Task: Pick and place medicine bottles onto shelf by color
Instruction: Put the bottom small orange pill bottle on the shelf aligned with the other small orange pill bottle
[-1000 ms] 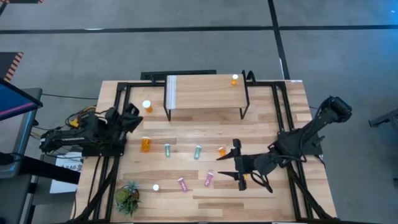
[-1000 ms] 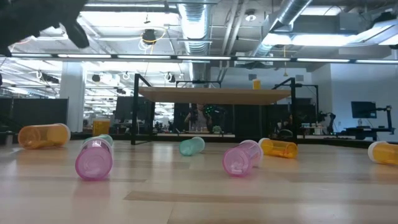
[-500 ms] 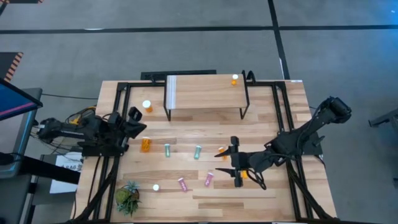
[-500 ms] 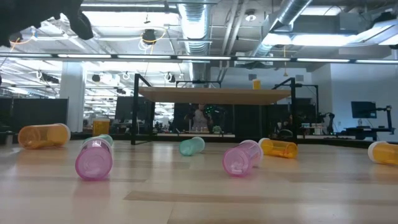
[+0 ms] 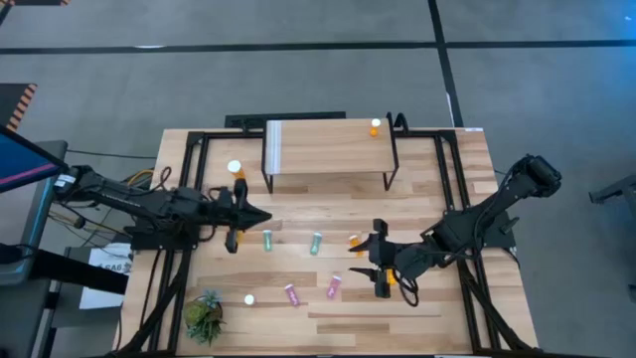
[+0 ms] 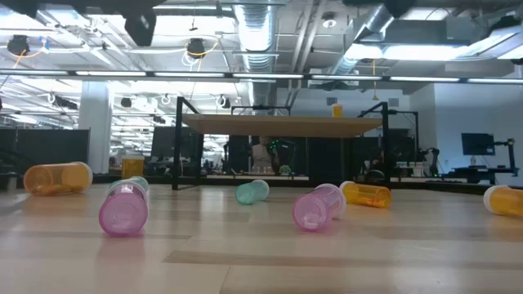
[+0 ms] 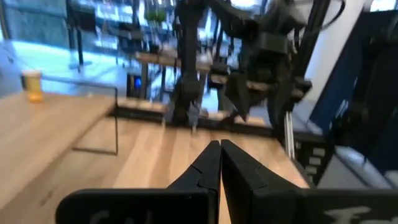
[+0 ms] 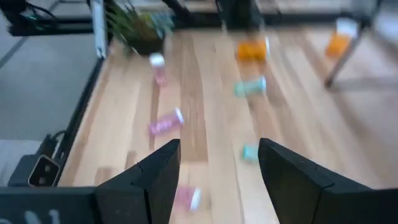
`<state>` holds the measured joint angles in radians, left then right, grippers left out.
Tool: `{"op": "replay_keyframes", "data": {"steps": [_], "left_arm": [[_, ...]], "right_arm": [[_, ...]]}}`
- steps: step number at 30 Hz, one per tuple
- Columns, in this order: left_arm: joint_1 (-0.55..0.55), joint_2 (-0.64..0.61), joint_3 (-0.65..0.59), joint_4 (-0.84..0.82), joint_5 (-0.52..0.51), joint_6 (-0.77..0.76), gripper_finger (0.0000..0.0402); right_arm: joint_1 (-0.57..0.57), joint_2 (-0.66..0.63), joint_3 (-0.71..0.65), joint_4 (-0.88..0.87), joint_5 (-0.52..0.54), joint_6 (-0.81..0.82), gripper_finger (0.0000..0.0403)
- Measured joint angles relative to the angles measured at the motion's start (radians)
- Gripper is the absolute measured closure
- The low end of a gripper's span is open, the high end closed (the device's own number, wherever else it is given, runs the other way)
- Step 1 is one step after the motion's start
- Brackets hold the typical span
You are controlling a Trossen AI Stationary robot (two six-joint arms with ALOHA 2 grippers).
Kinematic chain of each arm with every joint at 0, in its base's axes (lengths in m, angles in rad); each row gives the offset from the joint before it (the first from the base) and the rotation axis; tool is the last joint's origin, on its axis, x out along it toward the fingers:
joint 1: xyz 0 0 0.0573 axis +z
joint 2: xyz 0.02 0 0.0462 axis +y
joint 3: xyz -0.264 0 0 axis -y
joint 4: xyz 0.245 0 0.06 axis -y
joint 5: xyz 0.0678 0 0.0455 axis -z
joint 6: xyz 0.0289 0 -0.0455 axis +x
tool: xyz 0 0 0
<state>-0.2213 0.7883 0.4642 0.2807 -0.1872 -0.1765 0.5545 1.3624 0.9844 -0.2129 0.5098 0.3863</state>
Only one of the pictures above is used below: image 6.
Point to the silver ventilation duct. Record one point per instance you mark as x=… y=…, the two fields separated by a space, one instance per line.
x=257 y=41

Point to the LED strip light bar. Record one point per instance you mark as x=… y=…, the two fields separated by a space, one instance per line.
x=110 y=74

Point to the large orange pill bottle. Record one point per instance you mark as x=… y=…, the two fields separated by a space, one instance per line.
x=132 y=168
x=57 y=179

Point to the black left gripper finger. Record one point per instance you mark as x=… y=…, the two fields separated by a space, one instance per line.
x=141 y=28

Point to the person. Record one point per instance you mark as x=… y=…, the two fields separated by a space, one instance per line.
x=263 y=157

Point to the wooden shelf black metal legs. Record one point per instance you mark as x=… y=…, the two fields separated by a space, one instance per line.
x=282 y=126

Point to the white building column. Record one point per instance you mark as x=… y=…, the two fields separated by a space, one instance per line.
x=95 y=126

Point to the green pill bottle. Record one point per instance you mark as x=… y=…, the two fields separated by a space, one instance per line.
x=139 y=180
x=251 y=192

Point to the dark background desk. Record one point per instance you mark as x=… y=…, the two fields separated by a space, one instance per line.
x=484 y=171

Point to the black partition panel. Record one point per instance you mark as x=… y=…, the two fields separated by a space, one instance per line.
x=45 y=151

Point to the small orange pill bottle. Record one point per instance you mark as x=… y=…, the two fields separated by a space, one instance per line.
x=337 y=111
x=506 y=201
x=367 y=195

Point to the black aluminium rig frame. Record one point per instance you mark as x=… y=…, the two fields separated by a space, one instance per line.
x=449 y=186

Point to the black computer monitor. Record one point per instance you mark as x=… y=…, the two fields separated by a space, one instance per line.
x=478 y=143

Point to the black background robot arm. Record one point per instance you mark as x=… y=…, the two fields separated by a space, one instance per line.
x=433 y=161

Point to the pink pill bottle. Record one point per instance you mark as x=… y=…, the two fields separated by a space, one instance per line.
x=122 y=210
x=316 y=208

